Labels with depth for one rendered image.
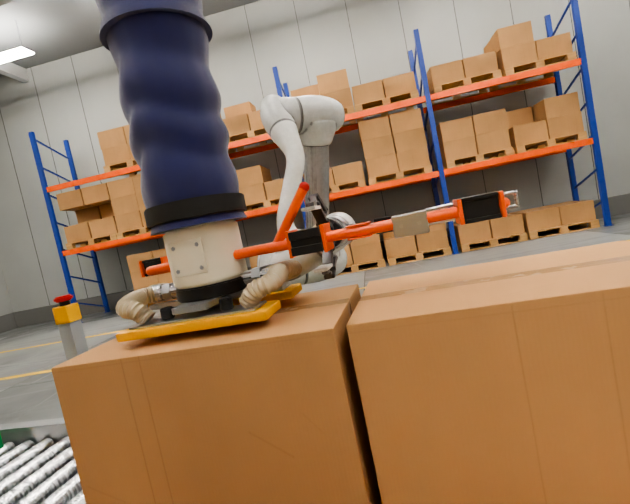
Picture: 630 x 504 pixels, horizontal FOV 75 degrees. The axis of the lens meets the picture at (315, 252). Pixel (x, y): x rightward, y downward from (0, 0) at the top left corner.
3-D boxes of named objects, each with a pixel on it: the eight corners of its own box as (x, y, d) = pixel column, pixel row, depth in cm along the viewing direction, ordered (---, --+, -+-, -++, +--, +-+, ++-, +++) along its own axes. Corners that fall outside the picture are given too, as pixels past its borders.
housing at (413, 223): (394, 238, 82) (390, 216, 82) (395, 236, 89) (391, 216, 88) (430, 232, 80) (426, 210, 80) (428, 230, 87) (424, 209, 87)
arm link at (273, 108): (271, 115, 137) (307, 113, 143) (254, 85, 147) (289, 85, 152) (266, 147, 147) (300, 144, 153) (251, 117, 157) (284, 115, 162)
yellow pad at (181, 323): (116, 343, 86) (110, 320, 85) (145, 329, 95) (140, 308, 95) (267, 320, 78) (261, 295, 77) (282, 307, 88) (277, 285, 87)
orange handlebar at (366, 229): (104, 287, 98) (100, 273, 98) (172, 268, 127) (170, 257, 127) (515, 211, 77) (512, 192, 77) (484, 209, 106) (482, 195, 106)
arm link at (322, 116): (292, 277, 185) (335, 267, 194) (307, 291, 171) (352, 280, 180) (283, 95, 156) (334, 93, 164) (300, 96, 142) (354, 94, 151)
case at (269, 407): (96, 548, 86) (49, 368, 83) (191, 441, 125) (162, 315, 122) (377, 544, 73) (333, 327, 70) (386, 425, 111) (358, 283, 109)
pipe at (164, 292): (118, 324, 87) (112, 298, 87) (180, 297, 111) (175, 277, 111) (266, 300, 80) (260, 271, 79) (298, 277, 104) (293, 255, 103)
